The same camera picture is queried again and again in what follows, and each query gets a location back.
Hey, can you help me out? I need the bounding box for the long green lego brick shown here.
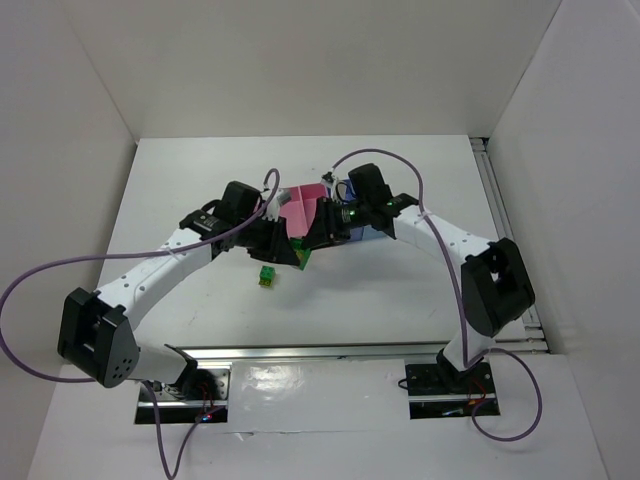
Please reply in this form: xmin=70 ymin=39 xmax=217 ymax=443
xmin=290 ymin=238 xmax=311 ymax=260

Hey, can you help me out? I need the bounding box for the green square lego brick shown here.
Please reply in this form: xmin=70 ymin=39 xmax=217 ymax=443
xmin=259 ymin=266 xmax=276 ymax=281

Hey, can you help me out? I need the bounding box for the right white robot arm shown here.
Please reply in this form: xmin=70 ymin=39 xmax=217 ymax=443
xmin=302 ymin=163 xmax=535 ymax=386

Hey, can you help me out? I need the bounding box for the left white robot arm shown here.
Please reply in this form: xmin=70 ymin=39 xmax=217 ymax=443
xmin=57 ymin=181 xmax=299 ymax=396

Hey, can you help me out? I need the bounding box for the dark blue bin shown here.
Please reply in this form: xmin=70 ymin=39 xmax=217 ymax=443
xmin=326 ymin=179 xmax=357 ymax=204

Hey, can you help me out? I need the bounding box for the light blue bin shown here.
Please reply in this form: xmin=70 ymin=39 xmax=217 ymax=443
xmin=349 ymin=226 xmax=386 ymax=242

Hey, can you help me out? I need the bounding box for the large pink bin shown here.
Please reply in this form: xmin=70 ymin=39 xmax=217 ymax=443
xmin=279 ymin=183 xmax=327 ymax=238

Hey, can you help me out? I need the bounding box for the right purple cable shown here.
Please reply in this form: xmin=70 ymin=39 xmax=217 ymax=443
xmin=329 ymin=148 xmax=544 ymax=442

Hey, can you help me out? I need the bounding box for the purple cable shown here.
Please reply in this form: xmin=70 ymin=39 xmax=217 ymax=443
xmin=0 ymin=168 xmax=281 ymax=480
xmin=329 ymin=148 xmax=544 ymax=442

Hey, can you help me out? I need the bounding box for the aluminium front rail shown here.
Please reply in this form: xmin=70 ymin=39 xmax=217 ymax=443
xmin=181 ymin=342 xmax=445 ymax=362

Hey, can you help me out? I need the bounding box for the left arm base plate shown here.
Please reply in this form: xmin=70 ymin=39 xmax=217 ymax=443
xmin=151 ymin=364 xmax=231 ymax=425

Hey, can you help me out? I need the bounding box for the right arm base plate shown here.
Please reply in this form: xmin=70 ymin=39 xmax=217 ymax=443
xmin=397 ymin=362 xmax=500 ymax=420

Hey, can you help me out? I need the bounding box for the aluminium side rail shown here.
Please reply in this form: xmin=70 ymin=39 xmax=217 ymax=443
xmin=469 ymin=135 xmax=551 ymax=355

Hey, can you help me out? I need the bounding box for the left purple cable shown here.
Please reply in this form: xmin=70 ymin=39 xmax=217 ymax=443
xmin=0 ymin=168 xmax=281 ymax=480

